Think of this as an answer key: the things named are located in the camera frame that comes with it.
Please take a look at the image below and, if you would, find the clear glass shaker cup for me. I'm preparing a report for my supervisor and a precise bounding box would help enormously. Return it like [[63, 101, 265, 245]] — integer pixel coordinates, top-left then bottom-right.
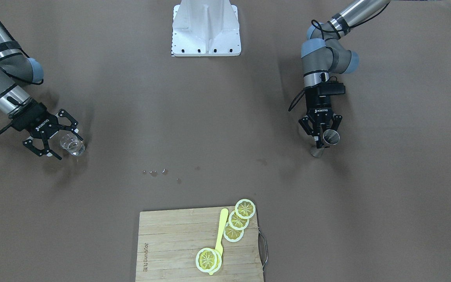
[[60, 133, 86, 156]]

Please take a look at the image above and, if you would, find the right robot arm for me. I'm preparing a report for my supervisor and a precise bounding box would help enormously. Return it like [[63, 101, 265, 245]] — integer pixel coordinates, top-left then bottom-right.
[[0, 21, 83, 159]]

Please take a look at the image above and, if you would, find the lemon slice middle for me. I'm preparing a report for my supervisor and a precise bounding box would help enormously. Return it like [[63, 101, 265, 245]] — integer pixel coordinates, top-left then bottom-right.
[[228, 211, 249, 231]]

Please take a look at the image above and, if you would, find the wooden cutting board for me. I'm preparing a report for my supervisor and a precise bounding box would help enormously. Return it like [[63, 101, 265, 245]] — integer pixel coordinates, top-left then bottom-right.
[[135, 207, 265, 282]]

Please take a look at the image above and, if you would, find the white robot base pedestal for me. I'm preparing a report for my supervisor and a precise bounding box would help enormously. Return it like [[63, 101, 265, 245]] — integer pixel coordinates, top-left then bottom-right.
[[171, 0, 242, 57]]

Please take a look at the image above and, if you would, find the lemon slice on spoon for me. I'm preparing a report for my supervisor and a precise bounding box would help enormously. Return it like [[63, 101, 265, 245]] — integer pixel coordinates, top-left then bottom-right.
[[195, 248, 222, 275]]

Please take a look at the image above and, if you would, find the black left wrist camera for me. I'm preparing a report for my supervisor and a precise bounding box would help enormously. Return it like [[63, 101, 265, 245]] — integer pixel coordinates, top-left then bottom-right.
[[316, 81, 346, 96]]

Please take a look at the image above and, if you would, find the yellow plastic spoon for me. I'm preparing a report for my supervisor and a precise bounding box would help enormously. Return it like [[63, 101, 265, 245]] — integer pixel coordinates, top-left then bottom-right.
[[214, 208, 229, 262]]

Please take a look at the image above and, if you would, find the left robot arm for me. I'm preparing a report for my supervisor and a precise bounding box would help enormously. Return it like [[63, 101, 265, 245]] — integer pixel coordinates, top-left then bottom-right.
[[289, 0, 390, 157]]

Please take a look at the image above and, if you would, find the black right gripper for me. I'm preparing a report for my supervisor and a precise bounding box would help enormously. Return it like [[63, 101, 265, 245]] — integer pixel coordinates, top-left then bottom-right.
[[10, 103, 84, 160]]

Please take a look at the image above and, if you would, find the steel jigger measuring cup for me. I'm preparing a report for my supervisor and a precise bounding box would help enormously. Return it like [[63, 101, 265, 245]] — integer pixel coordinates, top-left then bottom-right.
[[310, 130, 340, 158]]

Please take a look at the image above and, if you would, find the lemon slice bottom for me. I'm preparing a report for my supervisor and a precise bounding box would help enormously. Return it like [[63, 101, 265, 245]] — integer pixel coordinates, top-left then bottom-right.
[[223, 223, 245, 242]]

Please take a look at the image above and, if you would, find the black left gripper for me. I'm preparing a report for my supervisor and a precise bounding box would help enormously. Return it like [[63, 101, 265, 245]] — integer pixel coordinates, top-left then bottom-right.
[[298, 85, 343, 149]]

